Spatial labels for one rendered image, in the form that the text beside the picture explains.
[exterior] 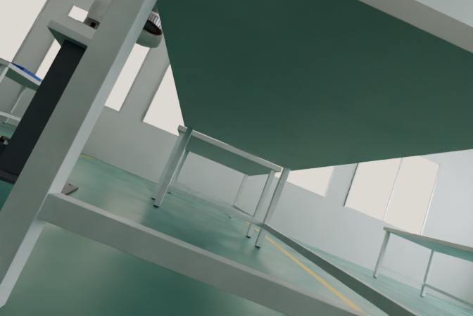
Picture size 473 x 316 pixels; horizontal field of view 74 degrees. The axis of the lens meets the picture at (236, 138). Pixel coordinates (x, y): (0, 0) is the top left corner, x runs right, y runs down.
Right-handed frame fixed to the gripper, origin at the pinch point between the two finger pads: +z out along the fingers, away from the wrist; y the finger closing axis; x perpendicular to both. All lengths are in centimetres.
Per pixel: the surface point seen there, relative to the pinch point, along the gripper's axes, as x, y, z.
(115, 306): -47, 25, 75
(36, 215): -36, 49, 60
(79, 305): -49, 32, 71
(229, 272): -20, 40, 85
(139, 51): -18, -429, -353
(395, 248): 126, -626, 258
